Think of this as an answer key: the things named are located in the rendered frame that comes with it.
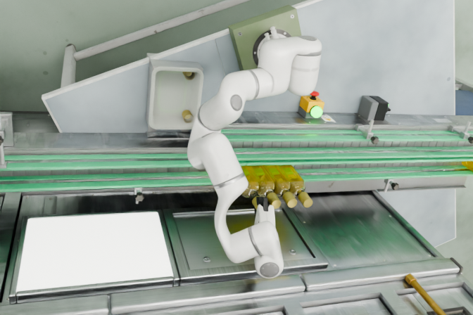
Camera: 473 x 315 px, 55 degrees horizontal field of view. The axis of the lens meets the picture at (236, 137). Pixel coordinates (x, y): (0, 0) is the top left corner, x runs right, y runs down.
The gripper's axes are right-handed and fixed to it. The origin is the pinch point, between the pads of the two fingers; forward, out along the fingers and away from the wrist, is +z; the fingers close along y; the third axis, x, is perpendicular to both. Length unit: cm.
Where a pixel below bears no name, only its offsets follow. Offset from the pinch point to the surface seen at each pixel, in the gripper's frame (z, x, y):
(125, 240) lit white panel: -6.4, 40.2, -12.2
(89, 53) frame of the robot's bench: 81, 73, 19
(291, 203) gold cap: 4.0, -10.4, -0.2
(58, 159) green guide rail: 10, 65, 4
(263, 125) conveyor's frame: 30.9, -1.4, 14.6
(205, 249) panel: -6.8, 15.7, -12.7
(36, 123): 74, 95, -15
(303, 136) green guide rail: 27.9, -16.0, 13.2
